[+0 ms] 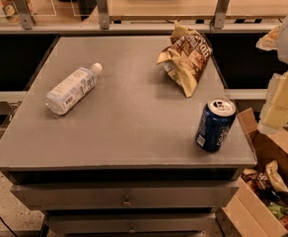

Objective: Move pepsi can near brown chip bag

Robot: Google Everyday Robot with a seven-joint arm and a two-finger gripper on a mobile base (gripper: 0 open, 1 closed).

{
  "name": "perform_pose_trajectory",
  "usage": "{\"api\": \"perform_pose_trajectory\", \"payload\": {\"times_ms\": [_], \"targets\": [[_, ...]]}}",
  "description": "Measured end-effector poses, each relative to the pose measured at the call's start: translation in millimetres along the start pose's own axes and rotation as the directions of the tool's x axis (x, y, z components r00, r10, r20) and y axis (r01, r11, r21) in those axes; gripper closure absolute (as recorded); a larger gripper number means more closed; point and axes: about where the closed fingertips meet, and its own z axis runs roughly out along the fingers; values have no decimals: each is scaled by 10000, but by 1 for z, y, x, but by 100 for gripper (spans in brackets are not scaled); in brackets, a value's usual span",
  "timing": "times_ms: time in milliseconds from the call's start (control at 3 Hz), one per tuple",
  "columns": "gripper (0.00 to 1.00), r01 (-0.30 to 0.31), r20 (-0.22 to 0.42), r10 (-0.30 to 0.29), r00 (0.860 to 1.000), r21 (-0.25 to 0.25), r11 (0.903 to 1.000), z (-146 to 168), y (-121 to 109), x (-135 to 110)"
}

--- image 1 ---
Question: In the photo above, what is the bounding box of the orange snack package behind glass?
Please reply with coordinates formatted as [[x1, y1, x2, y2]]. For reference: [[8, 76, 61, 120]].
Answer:
[[0, 0, 36, 24]]

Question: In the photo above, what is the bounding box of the dark brown snack bag in box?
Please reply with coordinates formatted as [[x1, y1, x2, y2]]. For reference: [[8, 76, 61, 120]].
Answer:
[[242, 169, 271, 192]]

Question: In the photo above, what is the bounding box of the green snack bag in box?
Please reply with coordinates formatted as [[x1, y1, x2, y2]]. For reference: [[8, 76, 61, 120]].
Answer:
[[267, 202, 288, 219]]

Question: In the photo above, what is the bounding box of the upper drawer handle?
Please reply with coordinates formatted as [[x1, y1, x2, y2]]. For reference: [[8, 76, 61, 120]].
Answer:
[[121, 196, 132, 207]]

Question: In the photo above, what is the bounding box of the blue pepsi can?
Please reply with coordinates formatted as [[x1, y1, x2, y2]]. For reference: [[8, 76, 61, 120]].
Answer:
[[195, 97, 236, 152]]

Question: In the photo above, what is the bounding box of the grey drawer cabinet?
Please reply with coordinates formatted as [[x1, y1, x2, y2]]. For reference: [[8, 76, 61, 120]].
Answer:
[[0, 36, 255, 237]]

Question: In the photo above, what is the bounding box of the brown chip bag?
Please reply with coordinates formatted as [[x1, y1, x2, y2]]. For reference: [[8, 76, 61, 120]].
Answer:
[[157, 22, 212, 98]]

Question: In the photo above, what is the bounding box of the lower drawer handle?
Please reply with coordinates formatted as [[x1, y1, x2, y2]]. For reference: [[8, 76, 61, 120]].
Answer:
[[127, 224, 136, 234]]

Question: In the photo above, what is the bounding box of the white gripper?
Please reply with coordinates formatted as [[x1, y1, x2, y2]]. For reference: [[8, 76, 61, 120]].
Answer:
[[255, 15, 288, 134]]

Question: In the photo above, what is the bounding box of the cream snack bag in box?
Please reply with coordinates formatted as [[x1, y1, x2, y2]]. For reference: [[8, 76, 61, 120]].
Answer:
[[265, 160, 288, 193]]

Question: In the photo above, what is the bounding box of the cardboard box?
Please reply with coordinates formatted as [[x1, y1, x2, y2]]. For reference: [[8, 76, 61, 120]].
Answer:
[[223, 109, 288, 237]]

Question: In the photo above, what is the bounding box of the left metal bracket post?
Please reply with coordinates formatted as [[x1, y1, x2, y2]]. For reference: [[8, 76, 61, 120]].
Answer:
[[13, 0, 35, 30]]

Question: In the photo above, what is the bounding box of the middle metal bracket post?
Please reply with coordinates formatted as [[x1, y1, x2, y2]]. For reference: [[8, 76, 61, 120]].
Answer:
[[97, 0, 110, 30]]

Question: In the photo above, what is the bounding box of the clear plastic water bottle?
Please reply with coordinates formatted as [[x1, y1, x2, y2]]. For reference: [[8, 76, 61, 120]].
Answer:
[[45, 63, 103, 116]]

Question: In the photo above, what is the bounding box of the drawer handle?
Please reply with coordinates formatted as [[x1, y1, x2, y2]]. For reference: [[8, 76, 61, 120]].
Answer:
[[127, 224, 136, 234], [121, 196, 132, 207]]

